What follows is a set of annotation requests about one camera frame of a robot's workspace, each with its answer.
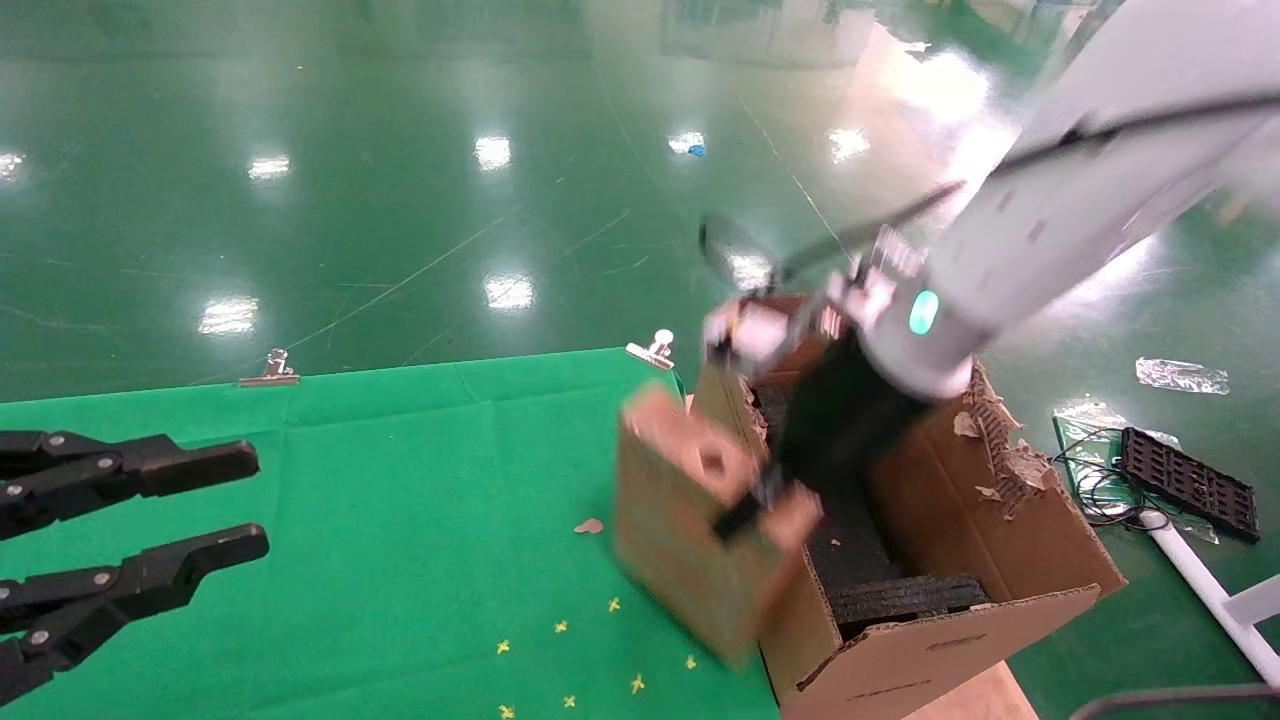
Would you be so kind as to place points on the silver metal binder clip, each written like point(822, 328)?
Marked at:
point(270, 375)
point(652, 350)

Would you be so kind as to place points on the clear bag with green sheet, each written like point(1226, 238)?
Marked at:
point(1085, 420)

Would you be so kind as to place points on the green table cloth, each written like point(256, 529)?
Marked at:
point(400, 480)

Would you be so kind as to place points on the white table leg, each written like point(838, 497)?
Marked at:
point(1210, 590)

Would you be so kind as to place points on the crumpled clear plastic bag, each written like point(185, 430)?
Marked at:
point(1180, 375)

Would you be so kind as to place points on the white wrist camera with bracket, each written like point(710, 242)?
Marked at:
point(760, 330)

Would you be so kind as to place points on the large open cardboard carton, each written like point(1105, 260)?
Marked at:
point(1000, 560)

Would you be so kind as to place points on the black plastic grid tray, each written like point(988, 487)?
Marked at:
point(1190, 485)

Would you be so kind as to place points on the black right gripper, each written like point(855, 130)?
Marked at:
point(840, 420)

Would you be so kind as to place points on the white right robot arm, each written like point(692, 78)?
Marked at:
point(1080, 200)

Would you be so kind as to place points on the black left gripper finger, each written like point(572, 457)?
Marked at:
point(150, 580)
point(150, 465)

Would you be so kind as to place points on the small brown cardboard box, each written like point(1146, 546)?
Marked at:
point(680, 540)

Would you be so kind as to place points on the small cardboard scrap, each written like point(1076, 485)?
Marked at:
point(588, 526)

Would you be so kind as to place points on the brown cardboard sheet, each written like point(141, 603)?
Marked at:
point(980, 700)

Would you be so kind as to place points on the black foam strip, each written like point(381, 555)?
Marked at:
point(900, 598)

